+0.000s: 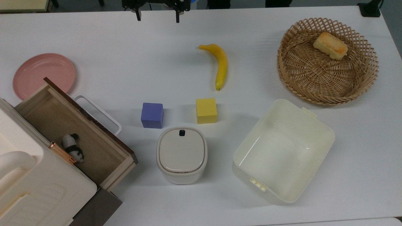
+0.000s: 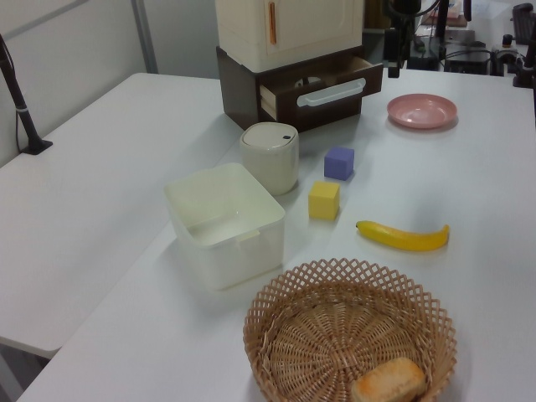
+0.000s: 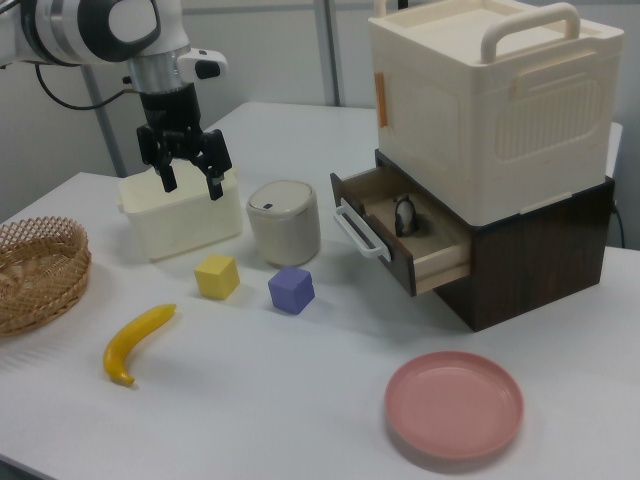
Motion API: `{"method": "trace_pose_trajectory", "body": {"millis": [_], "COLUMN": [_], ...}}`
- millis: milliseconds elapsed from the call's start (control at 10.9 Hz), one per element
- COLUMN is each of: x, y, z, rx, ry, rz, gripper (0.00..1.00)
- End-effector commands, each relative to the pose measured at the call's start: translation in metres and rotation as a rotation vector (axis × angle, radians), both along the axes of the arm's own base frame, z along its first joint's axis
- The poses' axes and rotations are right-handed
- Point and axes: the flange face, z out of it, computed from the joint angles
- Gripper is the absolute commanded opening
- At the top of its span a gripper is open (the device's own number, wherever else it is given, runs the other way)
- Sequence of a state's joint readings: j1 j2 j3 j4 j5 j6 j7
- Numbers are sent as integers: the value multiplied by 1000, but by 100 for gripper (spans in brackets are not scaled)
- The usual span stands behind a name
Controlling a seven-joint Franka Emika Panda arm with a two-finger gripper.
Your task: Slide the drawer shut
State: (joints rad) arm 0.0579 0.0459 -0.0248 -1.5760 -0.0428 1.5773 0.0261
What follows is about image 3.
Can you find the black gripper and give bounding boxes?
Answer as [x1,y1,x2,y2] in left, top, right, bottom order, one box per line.
[136,83,233,202]

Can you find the wooden drawer with white handle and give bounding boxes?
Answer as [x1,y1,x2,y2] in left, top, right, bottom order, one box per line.
[329,164,473,298]

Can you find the dark wood drawer cabinet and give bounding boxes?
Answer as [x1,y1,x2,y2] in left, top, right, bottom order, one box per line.
[374,148,616,333]

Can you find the cream open plastic bin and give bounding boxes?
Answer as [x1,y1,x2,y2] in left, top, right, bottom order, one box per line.
[116,166,244,262]

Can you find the beige small lidded trash can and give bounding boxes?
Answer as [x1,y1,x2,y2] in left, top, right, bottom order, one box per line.
[245,180,322,268]

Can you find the yellow cube block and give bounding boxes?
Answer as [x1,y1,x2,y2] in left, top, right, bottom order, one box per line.
[193,253,240,301]

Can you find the purple cube block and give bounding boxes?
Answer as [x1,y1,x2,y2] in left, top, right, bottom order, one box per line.
[267,266,316,316]

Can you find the yellow toy banana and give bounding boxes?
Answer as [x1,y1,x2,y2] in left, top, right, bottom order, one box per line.
[102,303,178,386]

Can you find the woven wicker basket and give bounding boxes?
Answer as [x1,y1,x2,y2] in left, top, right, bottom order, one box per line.
[0,214,93,337]

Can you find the black white penguin figurine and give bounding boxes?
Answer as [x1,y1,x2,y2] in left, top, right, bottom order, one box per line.
[393,194,419,238]

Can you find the pink round plate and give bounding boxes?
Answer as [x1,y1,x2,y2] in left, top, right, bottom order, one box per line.
[383,351,526,473]

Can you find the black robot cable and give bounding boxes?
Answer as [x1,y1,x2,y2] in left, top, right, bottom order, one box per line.
[33,63,142,112]

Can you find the grey metal frame post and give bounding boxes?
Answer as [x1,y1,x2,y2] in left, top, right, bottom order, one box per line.
[308,0,347,107]

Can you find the black power cable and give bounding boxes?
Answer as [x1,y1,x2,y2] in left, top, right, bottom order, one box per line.
[611,198,627,249]

